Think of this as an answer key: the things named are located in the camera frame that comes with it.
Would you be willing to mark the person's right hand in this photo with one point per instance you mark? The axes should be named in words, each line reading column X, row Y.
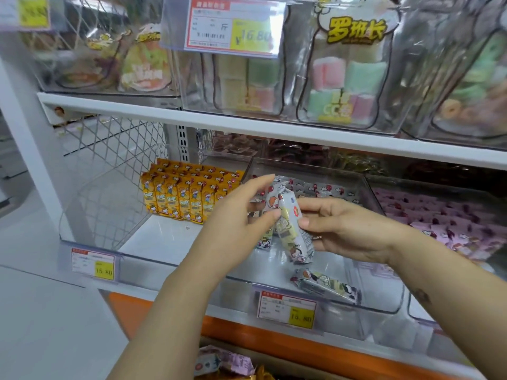
column 356, row 233

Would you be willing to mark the person's left hand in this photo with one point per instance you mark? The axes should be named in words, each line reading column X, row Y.
column 227, row 229

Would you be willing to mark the person's right thumb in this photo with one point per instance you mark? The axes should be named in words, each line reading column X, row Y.
column 315, row 223

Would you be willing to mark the person's left thumb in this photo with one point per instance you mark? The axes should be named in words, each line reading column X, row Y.
column 269, row 219

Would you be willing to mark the white yellow snack packet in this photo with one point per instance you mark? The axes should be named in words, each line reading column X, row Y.
column 326, row 286
column 293, row 233

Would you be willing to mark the person's left forearm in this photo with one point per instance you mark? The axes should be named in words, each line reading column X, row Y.
column 174, row 324

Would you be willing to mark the person's right forearm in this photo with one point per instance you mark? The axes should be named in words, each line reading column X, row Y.
column 455, row 296

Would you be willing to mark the row of white cartoon packets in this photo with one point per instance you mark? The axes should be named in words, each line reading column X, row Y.
column 317, row 190

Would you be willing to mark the clear plastic shelf bin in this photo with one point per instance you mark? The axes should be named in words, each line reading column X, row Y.
column 420, row 308
column 273, row 269

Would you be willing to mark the row of dark snack packets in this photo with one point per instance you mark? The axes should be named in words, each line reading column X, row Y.
column 317, row 154

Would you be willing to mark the rows of orange yellow packets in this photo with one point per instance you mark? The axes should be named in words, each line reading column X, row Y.
column 186, row 193

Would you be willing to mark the small red yellow price tag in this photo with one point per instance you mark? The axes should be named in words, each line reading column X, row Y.
column 93, row 264
column 286, row 309

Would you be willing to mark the white shelf board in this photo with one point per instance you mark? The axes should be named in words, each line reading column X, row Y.
column 301, row 132

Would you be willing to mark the clear plastic bin with mesh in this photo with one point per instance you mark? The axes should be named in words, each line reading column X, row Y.
column 166, row 241

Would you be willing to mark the orange shelf edge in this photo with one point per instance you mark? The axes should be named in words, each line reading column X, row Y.
column 277, row 346

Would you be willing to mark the pile of pink packets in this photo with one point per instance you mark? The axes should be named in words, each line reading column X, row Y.
column 443, row 217

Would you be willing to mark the clear bag of pastel marshmallows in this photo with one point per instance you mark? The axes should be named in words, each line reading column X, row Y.
column 241, row 85
column 348, row 75

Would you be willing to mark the purple white snack packet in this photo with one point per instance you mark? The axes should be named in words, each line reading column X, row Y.
column 224, row 362

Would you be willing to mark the large red yellow price tag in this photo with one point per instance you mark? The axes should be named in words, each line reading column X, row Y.
column 233, row 25

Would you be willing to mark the orange green snack bag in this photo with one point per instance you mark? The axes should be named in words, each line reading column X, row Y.
column 145, row 63

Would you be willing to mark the clear brown snack bag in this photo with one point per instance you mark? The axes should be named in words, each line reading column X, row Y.
column 85, row 63

